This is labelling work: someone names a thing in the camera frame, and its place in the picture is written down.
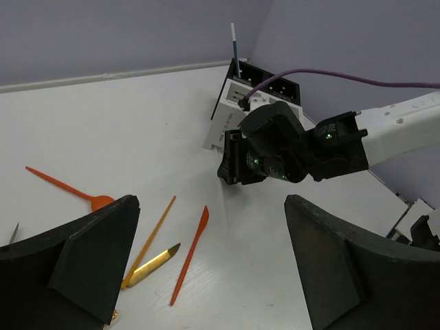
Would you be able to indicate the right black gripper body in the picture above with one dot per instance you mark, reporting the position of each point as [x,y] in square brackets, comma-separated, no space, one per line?
[242,164]

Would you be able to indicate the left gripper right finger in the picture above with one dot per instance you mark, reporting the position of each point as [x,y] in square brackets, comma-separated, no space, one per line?
[355,279]

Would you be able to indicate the white blue chopstick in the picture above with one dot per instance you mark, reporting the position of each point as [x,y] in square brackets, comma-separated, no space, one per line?
[235,50]

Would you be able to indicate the gold chopstick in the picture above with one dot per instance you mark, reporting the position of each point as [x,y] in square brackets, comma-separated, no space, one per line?
[147,244]

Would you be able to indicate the orange plastic spoon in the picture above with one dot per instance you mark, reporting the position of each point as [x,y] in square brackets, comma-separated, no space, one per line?
[96,202]

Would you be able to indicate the white utensil container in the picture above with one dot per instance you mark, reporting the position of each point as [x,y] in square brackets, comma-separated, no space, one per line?
[228,115]

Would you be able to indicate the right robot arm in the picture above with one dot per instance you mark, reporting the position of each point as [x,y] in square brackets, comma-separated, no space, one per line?
[271,141]

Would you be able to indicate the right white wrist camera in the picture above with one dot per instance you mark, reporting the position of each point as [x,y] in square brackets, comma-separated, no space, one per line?
[253,103]

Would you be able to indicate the gold metal fork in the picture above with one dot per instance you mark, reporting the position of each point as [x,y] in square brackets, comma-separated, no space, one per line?
[115,315]

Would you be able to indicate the gold metal knife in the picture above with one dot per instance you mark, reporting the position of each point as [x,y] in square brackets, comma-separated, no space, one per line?
[142,272]

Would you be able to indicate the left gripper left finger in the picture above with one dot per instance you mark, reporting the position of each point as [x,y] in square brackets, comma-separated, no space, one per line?
[69,277]

